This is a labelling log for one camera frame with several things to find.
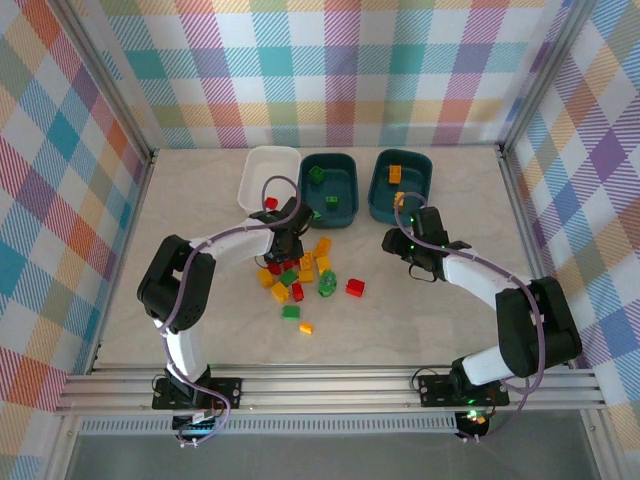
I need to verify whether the aluminium side rail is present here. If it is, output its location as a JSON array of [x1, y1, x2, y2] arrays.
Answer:
[[496, 144, 576, 371], [84, 149, 160, 376]]

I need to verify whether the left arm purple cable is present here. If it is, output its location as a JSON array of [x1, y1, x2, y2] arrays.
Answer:
[[158, 174, 304, 449]]

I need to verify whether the grey slotted cable duct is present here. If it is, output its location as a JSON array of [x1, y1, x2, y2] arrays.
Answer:
[[78, 418, 461, 435]]

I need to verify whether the teal plastic container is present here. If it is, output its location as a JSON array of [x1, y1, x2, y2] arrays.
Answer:
[[367, 148, 434, 225], [297, 152, 361, 230]]

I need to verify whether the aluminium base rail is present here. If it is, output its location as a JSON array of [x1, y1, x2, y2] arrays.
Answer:
[[53, 366, 607, 417]]

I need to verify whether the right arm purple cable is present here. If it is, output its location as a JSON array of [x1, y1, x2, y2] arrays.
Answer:
[[393, 192, 547, 444]]

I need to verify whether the aluminium frame post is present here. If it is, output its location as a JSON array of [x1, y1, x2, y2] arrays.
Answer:
[[496, 0, 600, 159], [58, 0, 159, 166]]

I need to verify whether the black controller board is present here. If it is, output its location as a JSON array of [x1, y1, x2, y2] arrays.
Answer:
[[172, 409, 224, 435], [455, 408, 490, 440]]

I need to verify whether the white plastic container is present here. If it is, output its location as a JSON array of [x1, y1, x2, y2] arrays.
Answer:
[[236, 145, 303, 217]]

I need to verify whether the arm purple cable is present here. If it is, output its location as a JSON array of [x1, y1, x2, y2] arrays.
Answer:
[[393, 192, 547, 444], [158, 174, 304, 449]]

